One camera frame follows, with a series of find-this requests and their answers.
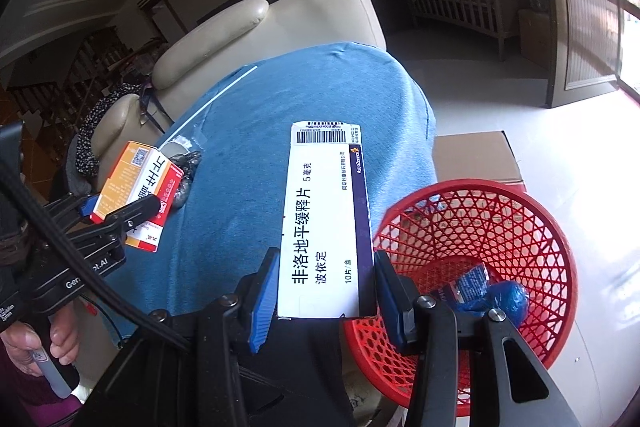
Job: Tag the white plastic strip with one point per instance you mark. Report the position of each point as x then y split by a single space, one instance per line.
215 97

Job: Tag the crumpled blue packet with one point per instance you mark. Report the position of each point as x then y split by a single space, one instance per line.
467 284

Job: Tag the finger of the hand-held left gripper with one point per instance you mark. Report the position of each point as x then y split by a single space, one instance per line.
135 213
87 206

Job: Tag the wooden door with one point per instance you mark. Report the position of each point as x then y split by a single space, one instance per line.
585 17

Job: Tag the red plastic mesh basket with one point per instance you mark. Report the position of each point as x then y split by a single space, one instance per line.
480 217

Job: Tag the blue tablecloth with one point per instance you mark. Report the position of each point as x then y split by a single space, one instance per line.
260 107

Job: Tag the orange medicine box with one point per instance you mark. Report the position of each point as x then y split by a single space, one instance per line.
145 172

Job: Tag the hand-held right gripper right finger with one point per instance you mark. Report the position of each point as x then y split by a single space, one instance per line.
395 302

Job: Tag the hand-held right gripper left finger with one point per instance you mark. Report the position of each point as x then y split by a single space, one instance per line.
262 302

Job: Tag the wooden staircase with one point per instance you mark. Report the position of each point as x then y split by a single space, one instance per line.
65 77

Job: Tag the dark dotted garment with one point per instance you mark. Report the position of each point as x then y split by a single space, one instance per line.
97 122

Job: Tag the white medicine box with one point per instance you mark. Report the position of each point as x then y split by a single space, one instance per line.
325 217

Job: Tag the crumpled grey foil wrapper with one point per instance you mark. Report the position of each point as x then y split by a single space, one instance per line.
187 167

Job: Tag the person's left hand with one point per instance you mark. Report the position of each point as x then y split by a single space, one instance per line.
65 337

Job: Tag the crumpled blue plastic ball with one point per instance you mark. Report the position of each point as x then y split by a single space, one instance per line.
510 299

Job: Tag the beige leather sofa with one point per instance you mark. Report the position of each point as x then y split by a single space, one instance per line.
320 17

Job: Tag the cardboard box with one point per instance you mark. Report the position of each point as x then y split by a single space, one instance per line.
475 154

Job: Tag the dark grey garment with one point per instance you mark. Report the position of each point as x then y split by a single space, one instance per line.
75 177

